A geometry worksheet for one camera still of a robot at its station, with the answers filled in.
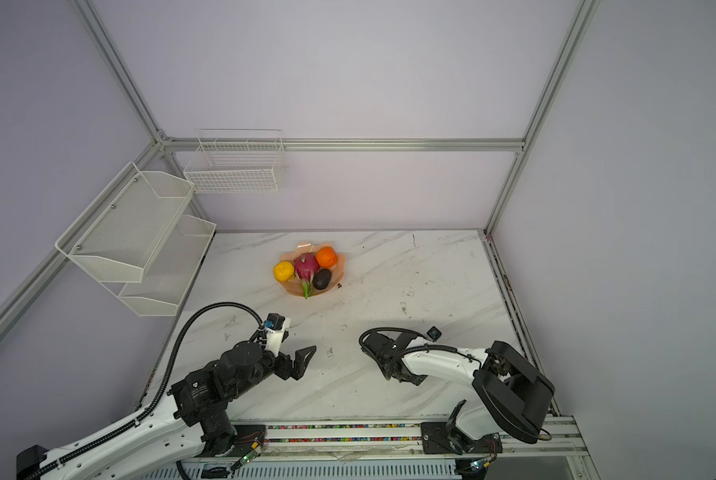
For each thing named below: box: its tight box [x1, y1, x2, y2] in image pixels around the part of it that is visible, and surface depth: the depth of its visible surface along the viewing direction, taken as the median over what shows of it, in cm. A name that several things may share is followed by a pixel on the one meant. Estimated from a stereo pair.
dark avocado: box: [313, 268, 332, 290], surface depth 102 cm
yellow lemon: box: [273, 260, 295, 282], surface depth 98 cm
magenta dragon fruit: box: [294, 252, 320, 299], surface depth 100 cm
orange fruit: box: [316, 246, 338, 268], surface depth 106 cm
